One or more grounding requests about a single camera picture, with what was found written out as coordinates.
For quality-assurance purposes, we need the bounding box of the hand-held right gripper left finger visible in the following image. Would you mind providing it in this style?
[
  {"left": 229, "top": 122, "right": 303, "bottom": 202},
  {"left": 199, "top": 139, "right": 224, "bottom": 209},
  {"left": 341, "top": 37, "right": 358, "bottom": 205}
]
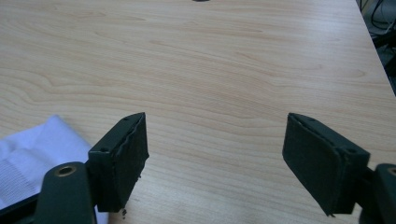
[{"left": 86, "top": 112, "right": 150, "bottom": 214}]

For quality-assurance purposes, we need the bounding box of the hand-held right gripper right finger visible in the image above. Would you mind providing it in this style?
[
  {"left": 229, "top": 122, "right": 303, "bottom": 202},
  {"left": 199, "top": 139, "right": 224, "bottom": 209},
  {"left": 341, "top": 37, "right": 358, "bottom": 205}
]
[{"left": 281, "top": 112, "right": 372, "bottom": 217}]

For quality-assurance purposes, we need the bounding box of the pale lilac sock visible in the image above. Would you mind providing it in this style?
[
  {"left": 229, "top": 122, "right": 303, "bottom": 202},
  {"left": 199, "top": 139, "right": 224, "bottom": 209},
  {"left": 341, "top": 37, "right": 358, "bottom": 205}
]
[{"left": 0, "top": 114, "right": 110, "bottom": 224}]

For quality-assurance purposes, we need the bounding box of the black floor cable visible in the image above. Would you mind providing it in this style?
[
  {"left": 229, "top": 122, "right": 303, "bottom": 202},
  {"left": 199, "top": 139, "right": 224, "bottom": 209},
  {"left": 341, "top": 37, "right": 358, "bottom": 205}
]
[{"left": 359, "top": 0, "right": 396, "bottom": 41}]

